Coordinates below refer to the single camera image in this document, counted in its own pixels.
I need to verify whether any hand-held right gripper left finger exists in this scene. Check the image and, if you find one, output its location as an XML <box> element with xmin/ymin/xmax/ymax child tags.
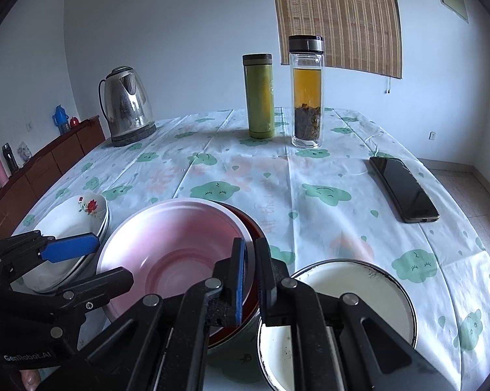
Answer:
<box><xmin>37</xmin><ymin>237</ymin><xmax>248</xmax><ymax>391</ymax></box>

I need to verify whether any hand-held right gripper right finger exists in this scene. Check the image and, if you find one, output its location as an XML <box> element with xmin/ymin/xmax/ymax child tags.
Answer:
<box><xmin>255</xmin><ymin>237</ymin><xmax>453</xmax><ymax>391</ymax></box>

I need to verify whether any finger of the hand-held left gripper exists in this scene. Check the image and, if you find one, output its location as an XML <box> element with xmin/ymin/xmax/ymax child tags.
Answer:
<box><xmin>9</xmin><ymin>267</ymin><xmax>134</xmax><ymax>326</ymax></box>
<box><xmin>0</xmin><ymin>230</ymin><xmax>101</xmax><ymax>278</ymax></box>

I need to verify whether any small red flower white plate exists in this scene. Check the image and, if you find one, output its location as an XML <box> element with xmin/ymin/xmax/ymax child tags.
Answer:
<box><xmin>68</xmin><ymin>208</ymin><xmax>112</xmax><ymax>280</ymax></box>
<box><xmin>23</xmin><ymin>193</ymin><xmax>109</xmax><ymax>293</ymax></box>

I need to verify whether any dark red bowl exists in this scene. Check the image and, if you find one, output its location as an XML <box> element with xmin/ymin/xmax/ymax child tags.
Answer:
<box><xmin>206</xmin><ymin>201</ymin><xmax>271</xmax><ymax>350</ymax></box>

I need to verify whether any pink plastic bowl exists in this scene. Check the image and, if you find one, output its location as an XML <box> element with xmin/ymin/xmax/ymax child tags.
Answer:
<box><xmin>95</xmin><ymin>198</ymin><xmax>256</xmax><ymax>327</ymax></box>

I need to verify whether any white enamel bowl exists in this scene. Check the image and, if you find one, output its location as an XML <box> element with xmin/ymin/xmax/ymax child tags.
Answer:
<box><xmin>256</xmin><ymin>260</ymin><xmax>418</xmax><ymax>391</ymax></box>

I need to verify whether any person's left hand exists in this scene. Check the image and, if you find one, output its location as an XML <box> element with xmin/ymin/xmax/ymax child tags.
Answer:
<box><xmin>19</xmin><ymin>369</ymin><xmax>41</xmax><ymax>391</ymax></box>

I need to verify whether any brown wooden cabinet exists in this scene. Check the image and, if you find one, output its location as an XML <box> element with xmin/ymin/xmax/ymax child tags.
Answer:
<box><xmin>0</xmin><ymin>116</ymin><xmax>107</xmax><ymax>245</ymax></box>

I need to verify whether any green cloud print tablecloth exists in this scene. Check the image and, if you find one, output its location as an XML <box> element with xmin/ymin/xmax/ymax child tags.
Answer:
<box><xmin>9</xmin><ymin>108</ymin><xmax>490</xmax><ymax>391</ymax></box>

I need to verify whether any black water bottle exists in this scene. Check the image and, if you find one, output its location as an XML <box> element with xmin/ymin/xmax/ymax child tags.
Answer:
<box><xmin>1</xmin><ymin>143</ymin><xmax>20</xmax><ymax>172</ymax></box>

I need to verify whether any grey kettle base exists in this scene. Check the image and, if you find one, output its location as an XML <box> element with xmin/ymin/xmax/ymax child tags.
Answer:
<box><xmin>111</xmin><ymin>124</ymin><xmax>157</xmax><ymax>148</ymax></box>

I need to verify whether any blue thermos jug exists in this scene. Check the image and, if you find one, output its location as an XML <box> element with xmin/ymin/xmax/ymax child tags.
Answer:
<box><xmin>52</xmin><ymin>105</ymin><xmax>69</xmax><ymax>135</ymax></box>

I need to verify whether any stainless steel electric kettle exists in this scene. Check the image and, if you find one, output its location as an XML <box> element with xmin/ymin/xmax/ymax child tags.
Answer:
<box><xmin>98</xmin><ymin>66</ymin><xmax>155</xmax><ymax>139</ymax></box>

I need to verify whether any black smartphone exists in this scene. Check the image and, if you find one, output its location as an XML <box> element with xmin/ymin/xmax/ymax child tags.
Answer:
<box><xmin>369</xmin><ymin>156</ymin><xmax>440</xmax><ymax>224</ymax></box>

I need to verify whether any green thermos bottle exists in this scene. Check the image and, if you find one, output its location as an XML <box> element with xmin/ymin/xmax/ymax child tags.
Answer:
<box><xmin>242</xmin><ymin>53</ymin><xmax>275</xmax><ymax>139</ymax></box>

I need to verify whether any glass tea bottle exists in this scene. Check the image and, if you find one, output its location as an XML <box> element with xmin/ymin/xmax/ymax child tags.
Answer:
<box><xmin>288</xmin><ymin>35</ymin><xmax>325</xmax><ymax>149</ymax></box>

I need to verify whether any bamboo window blind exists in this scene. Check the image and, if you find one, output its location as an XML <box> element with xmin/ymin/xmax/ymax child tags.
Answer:
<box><xmin>269</xmin><ymin>0</ymin><xmax>404</xmax><ymax>79</ymax></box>

